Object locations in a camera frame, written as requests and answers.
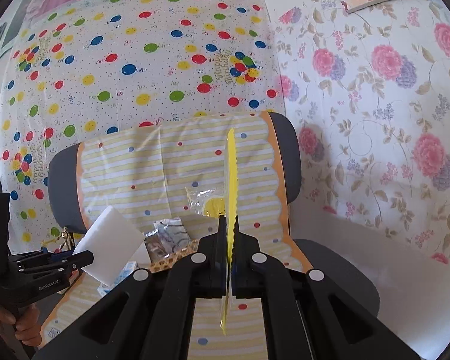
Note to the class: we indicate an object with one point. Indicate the balloon print wall cloth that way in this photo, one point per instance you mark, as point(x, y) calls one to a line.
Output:
point(97, 82)

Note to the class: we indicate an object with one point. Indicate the gold action figurine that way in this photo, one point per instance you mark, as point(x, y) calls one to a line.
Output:
point(64, 238)

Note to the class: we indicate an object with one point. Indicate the yellow patterned wrapper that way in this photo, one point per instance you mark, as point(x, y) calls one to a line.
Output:
point(176, 258)

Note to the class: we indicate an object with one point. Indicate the floral print wall cloth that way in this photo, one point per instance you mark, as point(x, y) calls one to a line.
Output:
point(360, 120)

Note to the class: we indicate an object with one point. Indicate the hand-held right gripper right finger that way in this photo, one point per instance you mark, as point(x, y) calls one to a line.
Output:
point(242, 249)

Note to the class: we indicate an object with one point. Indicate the yellow serrated plastic wrapper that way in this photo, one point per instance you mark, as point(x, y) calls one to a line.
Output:
point(231, 180)

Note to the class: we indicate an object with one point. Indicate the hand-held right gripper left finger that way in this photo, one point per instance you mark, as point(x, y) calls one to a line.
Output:
point(221, 240)

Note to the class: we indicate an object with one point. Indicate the white sponge block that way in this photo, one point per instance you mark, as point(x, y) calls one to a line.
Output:
point(108, 240)

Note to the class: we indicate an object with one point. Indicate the yellow striped plastic sheet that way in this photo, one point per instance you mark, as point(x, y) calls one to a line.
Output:
point(135, 168)

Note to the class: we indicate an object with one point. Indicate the grey office chair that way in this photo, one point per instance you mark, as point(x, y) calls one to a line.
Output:
point(287, 146)

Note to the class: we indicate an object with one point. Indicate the clear bag with yellow disc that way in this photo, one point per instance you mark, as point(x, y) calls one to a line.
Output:
point(213, 206)

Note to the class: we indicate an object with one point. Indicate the silver foil wrapper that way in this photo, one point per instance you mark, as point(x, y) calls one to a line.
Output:
point(155, 249)

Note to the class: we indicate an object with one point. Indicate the person's left hand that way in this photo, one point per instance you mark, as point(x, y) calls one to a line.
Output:
point(26, 330)

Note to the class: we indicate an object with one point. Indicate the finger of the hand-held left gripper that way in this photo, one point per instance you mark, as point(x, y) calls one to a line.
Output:
point(75, 260)
point(33, 255)

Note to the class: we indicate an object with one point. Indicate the white blue snack wrapper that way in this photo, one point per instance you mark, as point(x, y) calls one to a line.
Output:
point(170, 230)

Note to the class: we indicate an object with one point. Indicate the blue white tissue packet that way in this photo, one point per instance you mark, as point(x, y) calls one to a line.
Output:
point(122, 275)

